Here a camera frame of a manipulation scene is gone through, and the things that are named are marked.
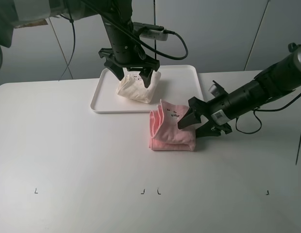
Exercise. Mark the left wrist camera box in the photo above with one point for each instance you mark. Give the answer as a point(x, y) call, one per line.
point(150, 31)

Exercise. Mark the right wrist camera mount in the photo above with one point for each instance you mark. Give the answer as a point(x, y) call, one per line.
point(217, 90)

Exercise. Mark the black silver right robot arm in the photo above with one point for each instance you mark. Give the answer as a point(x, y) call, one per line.
point(277, 81)

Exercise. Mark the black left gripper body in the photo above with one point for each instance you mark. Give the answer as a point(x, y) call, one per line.
point(126, 53)

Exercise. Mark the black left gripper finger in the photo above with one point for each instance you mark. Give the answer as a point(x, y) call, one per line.
point(146, 75)
point(116, 70)

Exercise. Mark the pink textured towel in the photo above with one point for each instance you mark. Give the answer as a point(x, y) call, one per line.
point(164, 132)

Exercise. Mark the white textured towel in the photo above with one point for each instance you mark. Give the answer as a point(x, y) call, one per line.
point(132, 87)

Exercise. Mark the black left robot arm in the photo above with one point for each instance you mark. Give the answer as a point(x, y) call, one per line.
point(44, 40)

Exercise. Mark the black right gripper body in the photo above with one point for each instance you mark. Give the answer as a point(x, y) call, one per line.
point(218, 111)

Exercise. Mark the white rectangular plastic tray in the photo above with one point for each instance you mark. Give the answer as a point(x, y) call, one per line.
point(177, 85)

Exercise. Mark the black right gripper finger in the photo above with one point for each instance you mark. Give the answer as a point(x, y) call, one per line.
point(191, 118)
point(207, 130)

